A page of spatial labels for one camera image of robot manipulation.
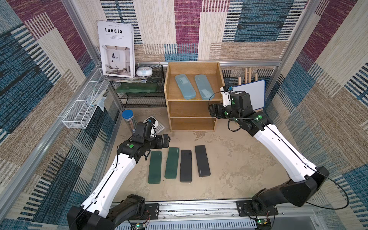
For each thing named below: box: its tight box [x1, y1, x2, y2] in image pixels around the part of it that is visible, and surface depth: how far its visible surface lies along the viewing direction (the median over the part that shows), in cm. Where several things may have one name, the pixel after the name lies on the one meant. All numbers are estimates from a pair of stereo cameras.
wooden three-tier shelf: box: [163, 61, 225, 132], surface depth 91 cm
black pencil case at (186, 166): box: [179, 149, 193, 183], surface depth 89 cm
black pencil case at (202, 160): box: [195, 145, 211, 178], surface depth 91 cm
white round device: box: [135, 66, 153, 77], surface depth 89 cm
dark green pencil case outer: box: [148, 150, 163, 184], surface depth 89 cm
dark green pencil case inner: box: [164, 147, 180, 180], surface depth 92 cm
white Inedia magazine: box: [97, 20, 136, 79], surface depth 79 cm
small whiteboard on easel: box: [232, 79, 266, 111], surface depth 103 cm
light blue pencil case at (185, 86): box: [174, 74, 196, 100], surface depth 87 cm
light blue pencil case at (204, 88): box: [194, 74, 215, 101], surface depth 87 cm
